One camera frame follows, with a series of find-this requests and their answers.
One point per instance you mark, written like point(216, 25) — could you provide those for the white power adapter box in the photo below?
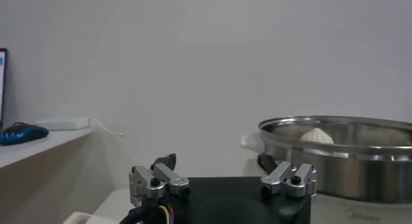
point(62, 124)

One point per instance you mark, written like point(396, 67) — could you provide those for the perforated steel steamer basket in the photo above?
point(354, 173)

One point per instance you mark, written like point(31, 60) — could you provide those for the white side desk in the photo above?
point(32, 148)

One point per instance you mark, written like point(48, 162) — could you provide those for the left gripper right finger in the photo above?
point(283, 177)

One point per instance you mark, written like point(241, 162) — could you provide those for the white steamed baozi bun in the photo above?
point(317, 136)

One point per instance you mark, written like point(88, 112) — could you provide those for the white electric cooker base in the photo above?
point(354, 212)

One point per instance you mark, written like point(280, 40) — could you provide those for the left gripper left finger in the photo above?
point(161, 177)

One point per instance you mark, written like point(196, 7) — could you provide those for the blue computer mouse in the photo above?
point(22, 134)

